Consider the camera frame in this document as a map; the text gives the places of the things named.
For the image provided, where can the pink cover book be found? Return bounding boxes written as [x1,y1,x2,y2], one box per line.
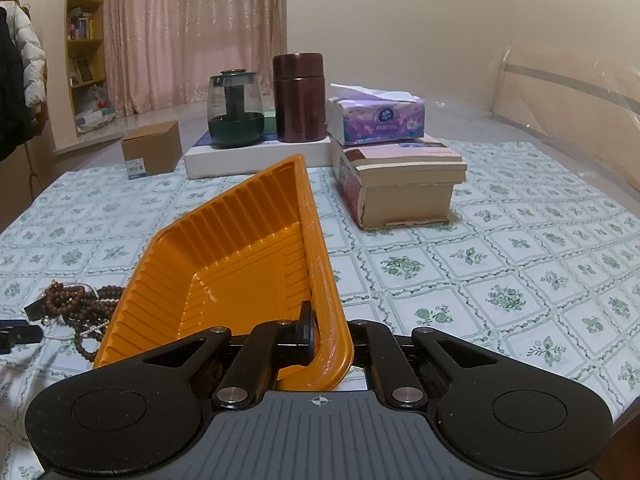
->
[341,135,465,164]

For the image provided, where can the thin silver bead chain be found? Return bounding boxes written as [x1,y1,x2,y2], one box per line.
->
[37,282,108,345]

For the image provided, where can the white plastic bag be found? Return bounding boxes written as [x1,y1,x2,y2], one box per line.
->
[75,84,119,134]

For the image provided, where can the pink curtain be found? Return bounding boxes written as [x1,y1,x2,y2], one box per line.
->
[102,0,288,117]

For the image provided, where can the purple tissue pack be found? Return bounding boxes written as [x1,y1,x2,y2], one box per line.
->
[326,83,427,146]

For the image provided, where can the yellow bookshelf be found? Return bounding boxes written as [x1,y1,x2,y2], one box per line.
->
[64,0,110,137]

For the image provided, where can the white flat box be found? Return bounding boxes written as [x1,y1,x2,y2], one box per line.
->
[183,127,335,180]

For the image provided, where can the brown metal canister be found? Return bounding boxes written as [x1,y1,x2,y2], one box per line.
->
[272,52,327,143]

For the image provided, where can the white puffer jacket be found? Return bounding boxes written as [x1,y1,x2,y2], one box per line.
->
[0,1,49,111]

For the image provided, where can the orange plastic tray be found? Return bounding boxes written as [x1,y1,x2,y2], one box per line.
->
[92,154,355,392]

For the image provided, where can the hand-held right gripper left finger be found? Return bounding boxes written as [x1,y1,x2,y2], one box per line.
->
[142,301,321,409]

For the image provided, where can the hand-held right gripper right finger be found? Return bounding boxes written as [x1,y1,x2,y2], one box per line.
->
[347,320,502,409]

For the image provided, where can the thin paperback book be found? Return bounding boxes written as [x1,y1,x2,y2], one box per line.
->
[344,157,469,187]

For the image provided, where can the clear plastic sheet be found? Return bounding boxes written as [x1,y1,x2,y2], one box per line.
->
[487,35,640,161]

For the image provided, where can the black cables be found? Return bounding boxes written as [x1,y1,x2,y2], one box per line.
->
[42,281,126,362]

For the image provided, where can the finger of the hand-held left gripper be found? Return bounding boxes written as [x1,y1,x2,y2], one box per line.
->
[24,300,52,323]
[0,324,44,356]

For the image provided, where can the green glass humidifier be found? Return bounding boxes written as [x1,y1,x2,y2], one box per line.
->
[207,67,266,150]

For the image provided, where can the brown cardboard box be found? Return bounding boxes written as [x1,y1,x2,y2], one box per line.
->
[120,120,182,181]

